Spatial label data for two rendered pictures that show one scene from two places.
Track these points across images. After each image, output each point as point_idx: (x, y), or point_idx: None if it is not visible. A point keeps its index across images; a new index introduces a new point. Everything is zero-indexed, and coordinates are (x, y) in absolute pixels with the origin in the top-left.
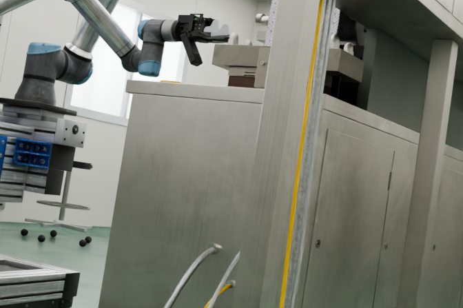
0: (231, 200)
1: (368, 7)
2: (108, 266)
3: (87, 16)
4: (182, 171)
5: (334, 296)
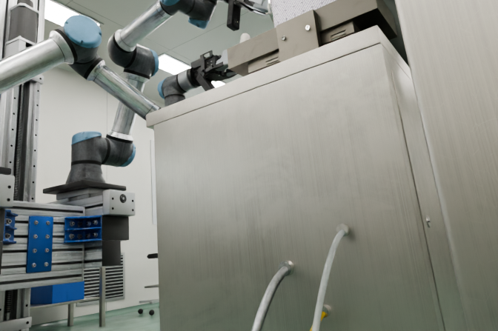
0: (293, 198)
1: None
2: (164, 326)
3: (110, 88)
4: (224, 186)
5: (458, 293)
